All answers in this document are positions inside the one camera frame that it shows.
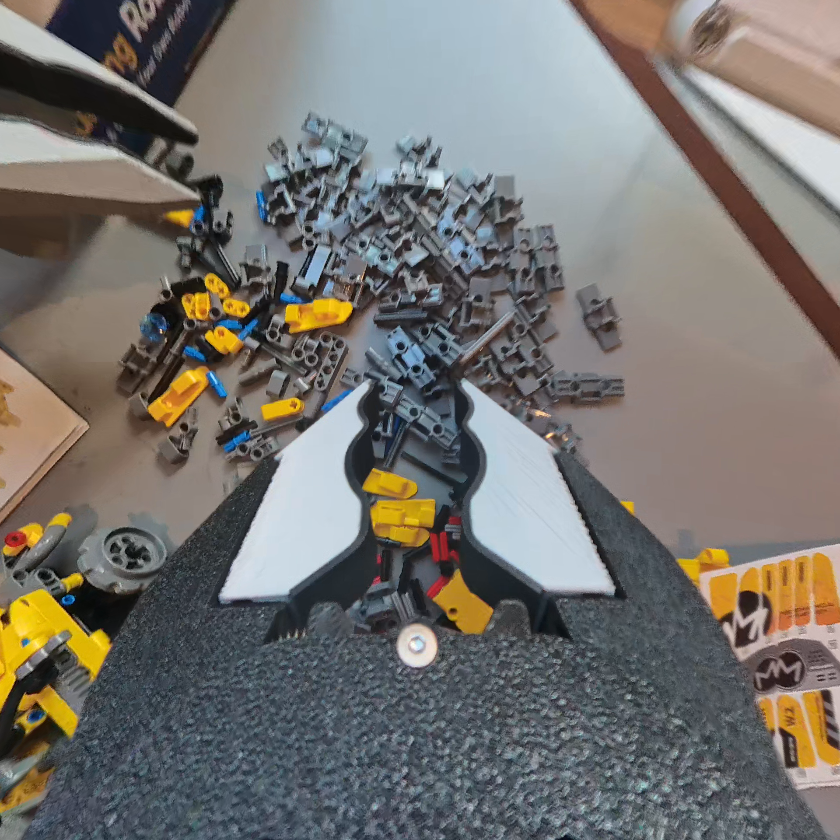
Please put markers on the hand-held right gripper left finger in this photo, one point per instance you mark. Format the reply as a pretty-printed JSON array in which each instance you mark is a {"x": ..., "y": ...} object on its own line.
[{"x": 295, "y": 525}]

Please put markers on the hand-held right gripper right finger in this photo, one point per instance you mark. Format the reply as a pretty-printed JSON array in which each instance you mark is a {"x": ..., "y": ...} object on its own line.
[{"x": 538, "y": 519}]

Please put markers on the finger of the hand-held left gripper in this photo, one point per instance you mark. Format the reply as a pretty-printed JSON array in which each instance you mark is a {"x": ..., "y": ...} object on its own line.
[
  {"x": 66, "y": 85},
  {"x": 79, "y": 164}
]

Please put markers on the toy brick instruction booklet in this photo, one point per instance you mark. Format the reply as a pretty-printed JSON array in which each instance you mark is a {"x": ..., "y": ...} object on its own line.
[{"x": 33, "y": 433}]

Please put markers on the grey desk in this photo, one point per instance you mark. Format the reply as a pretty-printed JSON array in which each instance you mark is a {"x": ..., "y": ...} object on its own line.
[{"x": 683, "y": 433}]

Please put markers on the blue cardboard box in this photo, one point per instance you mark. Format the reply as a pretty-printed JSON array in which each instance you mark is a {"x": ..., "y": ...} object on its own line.
[{"x": 145, "y": 53}]

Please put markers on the yellow toy brick vehicle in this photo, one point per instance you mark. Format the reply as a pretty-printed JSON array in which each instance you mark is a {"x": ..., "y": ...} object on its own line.
[{"x": 53, "y": 630}]

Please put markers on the yellow striped leaflet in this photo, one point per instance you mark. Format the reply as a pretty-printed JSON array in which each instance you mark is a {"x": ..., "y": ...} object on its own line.
[{"x": 781, "y": 656}]

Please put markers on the pile of loose toy bricks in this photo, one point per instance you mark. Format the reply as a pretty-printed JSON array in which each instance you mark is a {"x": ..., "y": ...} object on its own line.
[{"x": 420, "y": 263}]

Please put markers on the clipboard with instruction sheet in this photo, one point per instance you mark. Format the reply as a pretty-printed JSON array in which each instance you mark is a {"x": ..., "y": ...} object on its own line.
[{"x": 775, "y": 53}]

